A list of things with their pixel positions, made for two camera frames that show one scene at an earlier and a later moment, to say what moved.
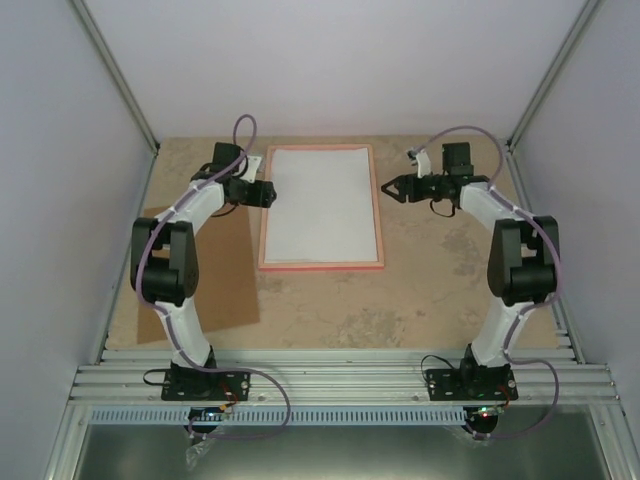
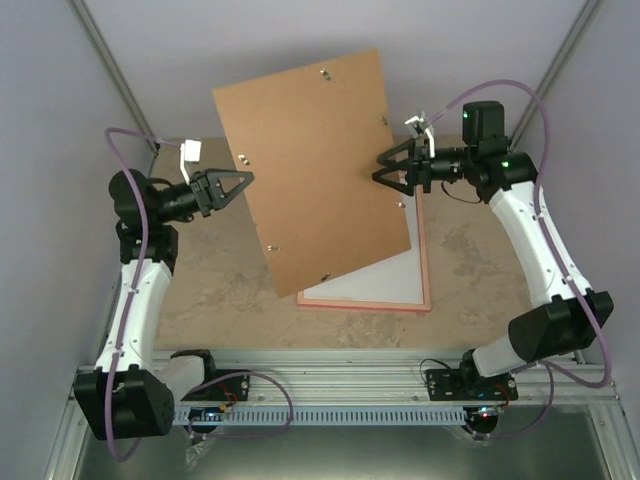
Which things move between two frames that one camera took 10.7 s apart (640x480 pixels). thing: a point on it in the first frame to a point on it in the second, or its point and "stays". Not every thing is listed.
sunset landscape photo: (323, 208) to (395, 279)
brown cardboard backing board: (225, 293) to (312, 138)
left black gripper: (262, 198) to (209, 193)
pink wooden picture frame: (323, 265) to (424, 307)
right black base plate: (472, 384) stays
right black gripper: (401, 185) to (420, 172)
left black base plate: (205, 385) stays
